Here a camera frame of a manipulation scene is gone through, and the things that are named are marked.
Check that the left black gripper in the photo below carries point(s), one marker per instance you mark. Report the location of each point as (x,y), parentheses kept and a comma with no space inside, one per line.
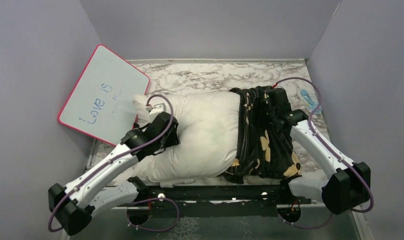
(173,141)

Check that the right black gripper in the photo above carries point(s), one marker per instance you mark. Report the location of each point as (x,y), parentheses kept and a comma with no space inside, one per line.
(266,123)

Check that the black floral pillowcase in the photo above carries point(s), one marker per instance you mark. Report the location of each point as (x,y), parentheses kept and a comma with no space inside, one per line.
(262,149)

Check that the white pillow insert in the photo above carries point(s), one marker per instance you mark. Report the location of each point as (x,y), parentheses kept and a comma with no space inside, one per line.
(208,134)

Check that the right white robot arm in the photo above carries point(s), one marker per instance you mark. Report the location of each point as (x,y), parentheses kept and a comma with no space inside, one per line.
(347,183)

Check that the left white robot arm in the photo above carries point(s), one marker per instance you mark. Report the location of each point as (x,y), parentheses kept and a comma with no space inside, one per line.
(75,204)

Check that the blue packaged small item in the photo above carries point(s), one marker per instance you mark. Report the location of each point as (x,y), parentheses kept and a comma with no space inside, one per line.
(307,100)

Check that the pink framed whiteboard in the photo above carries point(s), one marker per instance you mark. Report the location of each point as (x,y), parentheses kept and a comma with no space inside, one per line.
(101,102)

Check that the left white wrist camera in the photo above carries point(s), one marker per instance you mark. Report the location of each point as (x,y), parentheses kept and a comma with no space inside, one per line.
(155,109)

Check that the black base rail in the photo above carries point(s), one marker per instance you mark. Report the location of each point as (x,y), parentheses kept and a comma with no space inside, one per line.
(204,201)

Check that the aluminium frame rail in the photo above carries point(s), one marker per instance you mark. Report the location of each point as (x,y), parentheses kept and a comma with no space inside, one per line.
(75,159)

